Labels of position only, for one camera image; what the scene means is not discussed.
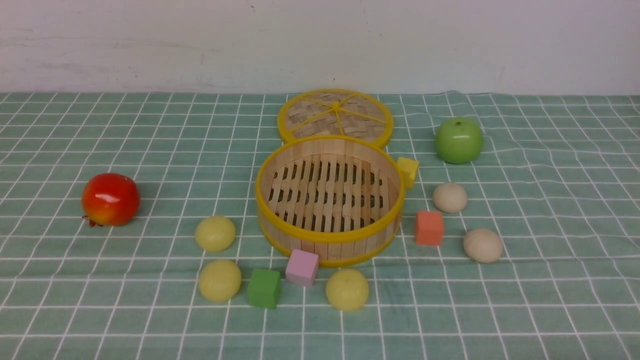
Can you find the bamboo steamer tray yellow rim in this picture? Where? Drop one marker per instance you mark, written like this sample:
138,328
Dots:
335,196

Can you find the yellow cube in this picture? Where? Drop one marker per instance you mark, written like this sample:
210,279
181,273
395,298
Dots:
408,168

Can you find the yellow bun front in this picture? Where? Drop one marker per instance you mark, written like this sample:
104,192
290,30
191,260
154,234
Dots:
347,290

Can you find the orange cube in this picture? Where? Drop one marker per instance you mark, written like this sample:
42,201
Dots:
429,228

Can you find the green cube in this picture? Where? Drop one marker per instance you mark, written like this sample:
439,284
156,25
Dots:
264,288

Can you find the pink cube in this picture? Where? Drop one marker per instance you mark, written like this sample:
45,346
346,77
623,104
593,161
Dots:
302,268

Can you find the yellow bun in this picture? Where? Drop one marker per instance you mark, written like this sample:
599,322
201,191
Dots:
220,280
347,290
215,233

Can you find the green apple toy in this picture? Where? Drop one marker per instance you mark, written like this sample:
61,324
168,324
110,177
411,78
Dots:
459,140

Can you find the woven bamboo steamer lid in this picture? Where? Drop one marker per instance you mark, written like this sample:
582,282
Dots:
336,111

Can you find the green checkered tablecloth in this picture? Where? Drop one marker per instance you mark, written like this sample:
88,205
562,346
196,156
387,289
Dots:
557,180

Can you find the white bun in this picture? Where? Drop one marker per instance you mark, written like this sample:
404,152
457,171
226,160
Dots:
483,245
450,197

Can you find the red pomegranate toy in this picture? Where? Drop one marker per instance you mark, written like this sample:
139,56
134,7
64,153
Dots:
110,199

